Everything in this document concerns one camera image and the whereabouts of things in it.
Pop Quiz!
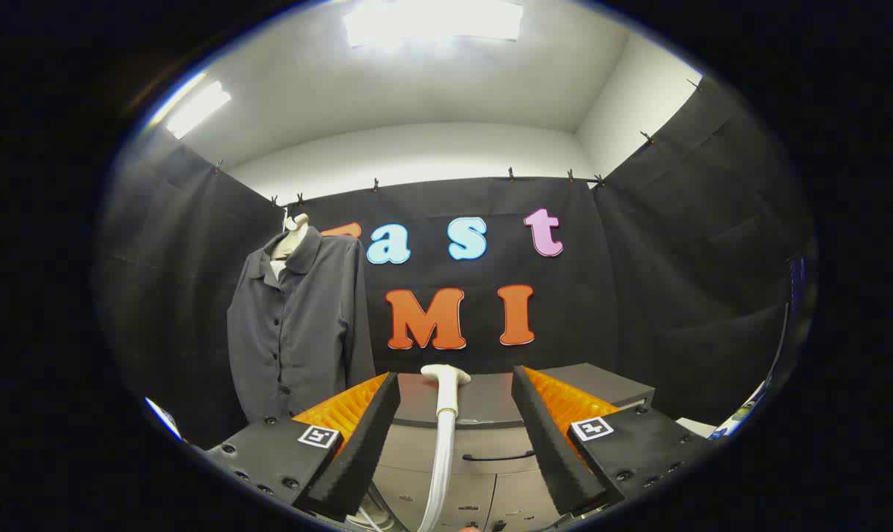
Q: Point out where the black backdrop cloth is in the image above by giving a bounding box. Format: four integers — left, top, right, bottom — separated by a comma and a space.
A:
95, 74, 817, 451

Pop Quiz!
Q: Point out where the dark grey button shirt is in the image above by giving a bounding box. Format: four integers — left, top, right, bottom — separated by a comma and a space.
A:
227, 225, 377, 423

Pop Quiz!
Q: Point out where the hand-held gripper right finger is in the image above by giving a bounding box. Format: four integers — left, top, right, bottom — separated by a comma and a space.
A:
511, 365, 713, 518

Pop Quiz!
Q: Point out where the grey cabinet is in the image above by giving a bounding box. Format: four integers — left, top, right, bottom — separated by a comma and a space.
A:
365, 362, 656, 532

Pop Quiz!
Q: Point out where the white garment steamer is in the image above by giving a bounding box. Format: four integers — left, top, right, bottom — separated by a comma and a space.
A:
415, 364, 472, 532

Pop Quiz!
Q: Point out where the cream clothes hanger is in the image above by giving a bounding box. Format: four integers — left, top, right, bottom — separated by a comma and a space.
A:
271, 213, 310, 261

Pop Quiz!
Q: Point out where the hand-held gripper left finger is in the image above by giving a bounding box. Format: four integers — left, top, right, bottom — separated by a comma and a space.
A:
205, 372, 401, 522

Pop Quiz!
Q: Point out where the black cabinet handle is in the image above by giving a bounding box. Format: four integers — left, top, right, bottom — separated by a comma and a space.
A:
463, 449, 536, 463

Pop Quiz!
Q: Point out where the white side table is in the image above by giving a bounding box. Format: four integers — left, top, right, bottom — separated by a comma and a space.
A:
709, 381, 769, 440

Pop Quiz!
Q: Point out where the small ceiling light panel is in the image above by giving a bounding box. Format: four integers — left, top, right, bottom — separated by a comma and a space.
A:
166, 80, 233, 140

